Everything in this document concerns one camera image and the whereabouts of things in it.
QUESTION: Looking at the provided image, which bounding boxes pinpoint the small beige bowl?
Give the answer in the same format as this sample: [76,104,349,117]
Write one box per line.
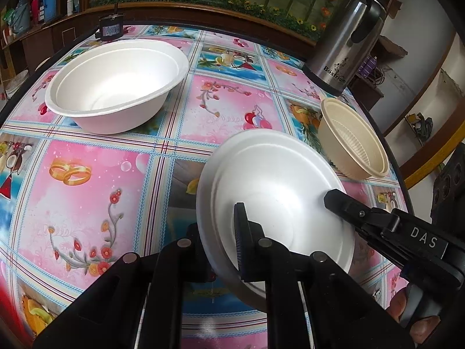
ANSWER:
[318,98,389,180]

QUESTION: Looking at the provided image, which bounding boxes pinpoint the large white bowl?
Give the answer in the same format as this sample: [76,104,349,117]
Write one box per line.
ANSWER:
[45,40,189,135]

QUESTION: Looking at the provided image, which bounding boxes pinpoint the red plate without sticker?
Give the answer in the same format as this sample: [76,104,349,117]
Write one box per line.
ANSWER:
[0,277,30,348]

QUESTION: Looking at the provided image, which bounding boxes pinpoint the person's right hand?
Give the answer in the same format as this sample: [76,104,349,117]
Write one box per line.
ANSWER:
[386,288,441,344]

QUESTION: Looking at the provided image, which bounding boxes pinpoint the colourful patterned tablecloth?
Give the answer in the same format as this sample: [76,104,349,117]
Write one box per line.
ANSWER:
[1,25,326,347]

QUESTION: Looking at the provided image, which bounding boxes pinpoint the purple bottles on shelf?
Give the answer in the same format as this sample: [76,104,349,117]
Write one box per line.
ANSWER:
[358,55,378,79]

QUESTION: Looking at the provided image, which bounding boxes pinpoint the steel thermos flask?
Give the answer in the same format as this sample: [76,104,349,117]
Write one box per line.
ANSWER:
[303,0,387,96]

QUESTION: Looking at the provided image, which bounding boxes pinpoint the small black device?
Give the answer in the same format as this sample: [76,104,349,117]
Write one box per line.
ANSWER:
[94,13,124,41]

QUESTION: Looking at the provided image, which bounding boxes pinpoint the grey jug on counter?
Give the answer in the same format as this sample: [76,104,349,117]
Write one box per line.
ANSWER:
[11,0,31,35]

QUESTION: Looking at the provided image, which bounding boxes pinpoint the blue bottle on counter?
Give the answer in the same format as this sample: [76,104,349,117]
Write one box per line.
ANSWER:
[42,0,57,23]

